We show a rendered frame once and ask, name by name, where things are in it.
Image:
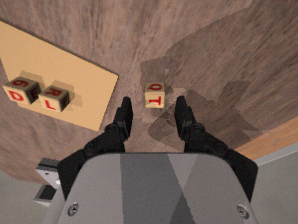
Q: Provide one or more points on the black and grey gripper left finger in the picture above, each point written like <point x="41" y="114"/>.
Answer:
<point x="113" y="137"/>

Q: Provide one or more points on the tan flat mat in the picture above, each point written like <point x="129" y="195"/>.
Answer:
<point x="90" y="86"/>

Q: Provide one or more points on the beige block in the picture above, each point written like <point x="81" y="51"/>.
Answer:
<point x="54" y="98"/>
<point x="154" y="95"/>
<point x="22" y="90"/>

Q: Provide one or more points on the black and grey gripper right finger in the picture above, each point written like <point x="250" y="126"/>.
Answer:
<point x="198" y="140"/>

